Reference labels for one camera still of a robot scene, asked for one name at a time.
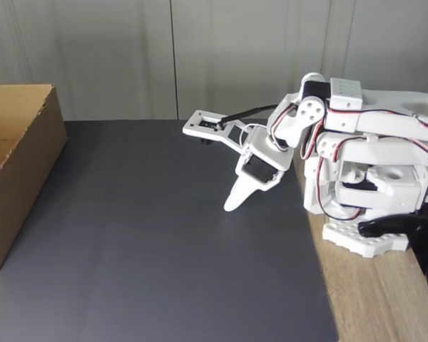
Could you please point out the brown cardboard box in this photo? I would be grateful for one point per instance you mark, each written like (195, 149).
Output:
(32, 178)

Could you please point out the dark grey table mat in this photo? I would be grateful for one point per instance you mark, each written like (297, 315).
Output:
(164, 249)

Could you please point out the black table clamp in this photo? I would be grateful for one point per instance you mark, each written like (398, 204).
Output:
(421, 242)

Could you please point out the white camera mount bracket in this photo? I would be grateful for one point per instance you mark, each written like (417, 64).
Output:
(194, 128)

